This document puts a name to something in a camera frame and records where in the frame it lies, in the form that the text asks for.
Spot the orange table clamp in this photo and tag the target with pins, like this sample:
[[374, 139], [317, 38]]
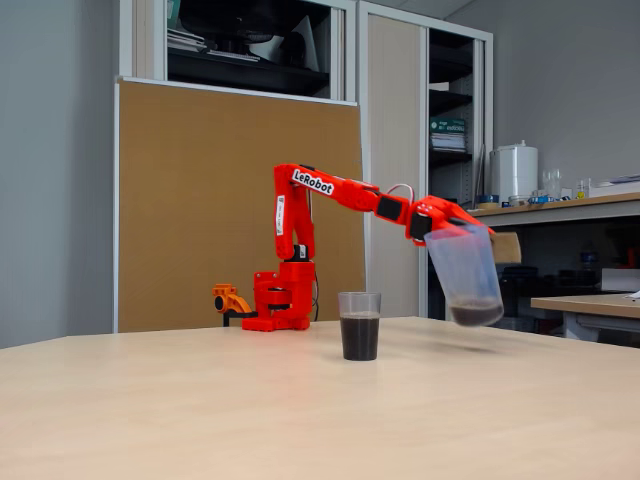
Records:
[[230, 300]]

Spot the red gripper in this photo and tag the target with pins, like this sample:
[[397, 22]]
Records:
[[441, 212]]

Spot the small glass with yellow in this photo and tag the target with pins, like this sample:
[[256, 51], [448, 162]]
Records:
[[582, 190]]

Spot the white cylindrical canister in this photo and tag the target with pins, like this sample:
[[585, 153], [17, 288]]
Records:
[[514, 172]]

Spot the white paper sheet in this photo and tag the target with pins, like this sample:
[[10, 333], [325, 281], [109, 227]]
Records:
[[305, 47]]

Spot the low wood top desk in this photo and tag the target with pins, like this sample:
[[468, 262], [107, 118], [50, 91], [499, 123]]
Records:
[[585, 303]]

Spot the stack of white documents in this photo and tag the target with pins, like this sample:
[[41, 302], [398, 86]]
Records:
[[448, 142]]

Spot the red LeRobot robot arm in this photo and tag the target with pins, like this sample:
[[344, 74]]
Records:
[[352, 192]]

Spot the brown pin board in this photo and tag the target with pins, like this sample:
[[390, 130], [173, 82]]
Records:
[[200, 200]]

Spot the clear plastic cup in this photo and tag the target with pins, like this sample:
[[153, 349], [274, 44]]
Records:
[[360, 335]]

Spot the stack of papers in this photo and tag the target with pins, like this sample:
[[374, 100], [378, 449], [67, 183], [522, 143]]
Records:
[[186, 41]]

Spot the black electronic device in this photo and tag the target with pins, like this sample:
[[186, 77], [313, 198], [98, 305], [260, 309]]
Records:
[[530, 275]]

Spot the wood top workbench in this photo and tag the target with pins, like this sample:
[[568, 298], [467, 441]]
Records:
[[575, 208]]

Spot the clear drinking glass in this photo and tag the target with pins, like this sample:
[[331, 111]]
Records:
[[552, 182]]

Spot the tall grey office cabinet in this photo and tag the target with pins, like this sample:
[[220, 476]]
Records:
[[395, 100], [142, 35]]

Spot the flat white box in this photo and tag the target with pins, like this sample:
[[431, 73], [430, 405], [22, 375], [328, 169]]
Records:
[[617, 187]]

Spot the green book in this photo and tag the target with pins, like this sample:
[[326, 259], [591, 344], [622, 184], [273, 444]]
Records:
[[447, 125]]

